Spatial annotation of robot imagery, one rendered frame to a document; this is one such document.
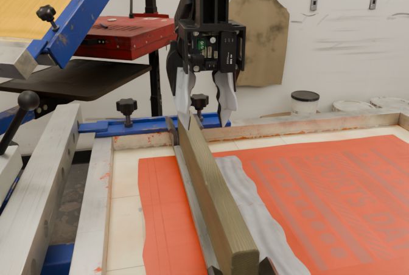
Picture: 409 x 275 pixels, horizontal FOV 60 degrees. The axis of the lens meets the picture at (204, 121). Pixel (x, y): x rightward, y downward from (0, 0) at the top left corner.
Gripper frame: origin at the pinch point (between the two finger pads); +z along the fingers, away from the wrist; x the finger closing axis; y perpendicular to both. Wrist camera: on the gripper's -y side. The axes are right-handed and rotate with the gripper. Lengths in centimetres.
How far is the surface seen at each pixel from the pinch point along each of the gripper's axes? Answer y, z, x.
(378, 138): -20, 17, 46
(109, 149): -18.8, 13.3, -15.6
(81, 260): 10.8, 13.1, -17.5
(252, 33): -196, 21, 73
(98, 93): -70, 18, -22
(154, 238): 4.6, 16.7, -8.4
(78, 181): -173, 113, -54
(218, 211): 13.5, 6.3, -0.9
